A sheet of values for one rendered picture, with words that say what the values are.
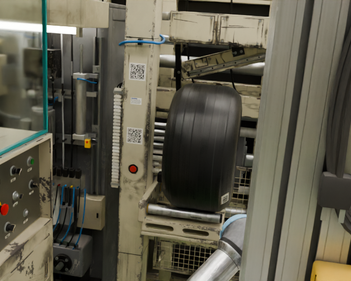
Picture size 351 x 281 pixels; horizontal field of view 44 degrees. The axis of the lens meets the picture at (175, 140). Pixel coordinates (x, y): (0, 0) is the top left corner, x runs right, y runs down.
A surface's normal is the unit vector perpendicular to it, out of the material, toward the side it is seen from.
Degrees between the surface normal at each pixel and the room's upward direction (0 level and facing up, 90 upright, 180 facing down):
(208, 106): 39
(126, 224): 90
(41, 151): 90
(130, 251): 90
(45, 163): 90
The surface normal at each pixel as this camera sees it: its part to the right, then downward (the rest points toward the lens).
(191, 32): -0.18, 0.25
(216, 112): -0.07, -0.54
